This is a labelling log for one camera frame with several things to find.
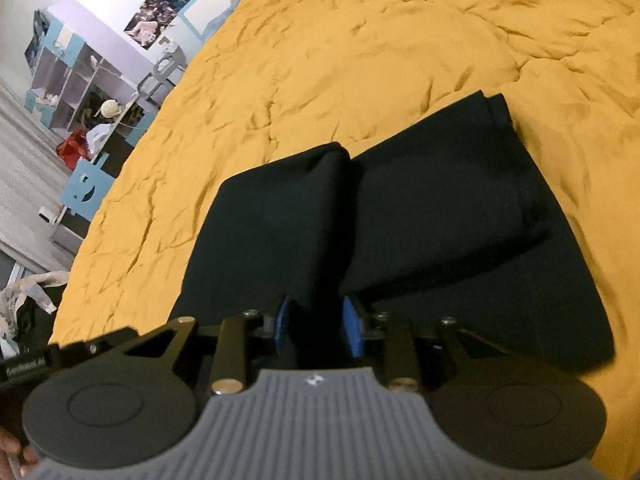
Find white and blue shelf unit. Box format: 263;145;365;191
24;0;157;133

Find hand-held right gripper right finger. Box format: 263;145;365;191
341;294;503;395

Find person's left hand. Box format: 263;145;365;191
0;430;41;480

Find white plastic bag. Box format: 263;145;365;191
87;122;114;147

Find small blue poster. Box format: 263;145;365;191
25;10;51;69

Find black pants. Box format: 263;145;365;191
172;90;617;376

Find grey small chair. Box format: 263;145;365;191
135;42;189;107

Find yellow quilted blanket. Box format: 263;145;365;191
50;0;640;467

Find red bag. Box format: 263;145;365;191
55;130;92;164

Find blue pillow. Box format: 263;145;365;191
205;0;252;37

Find blue and white headboard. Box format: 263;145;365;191
179;0;252;41

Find large wall poster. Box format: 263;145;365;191
124;0;224;51

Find beige tote bag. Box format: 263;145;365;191
0;270;72;347

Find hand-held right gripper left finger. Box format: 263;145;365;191
122;296;294;397

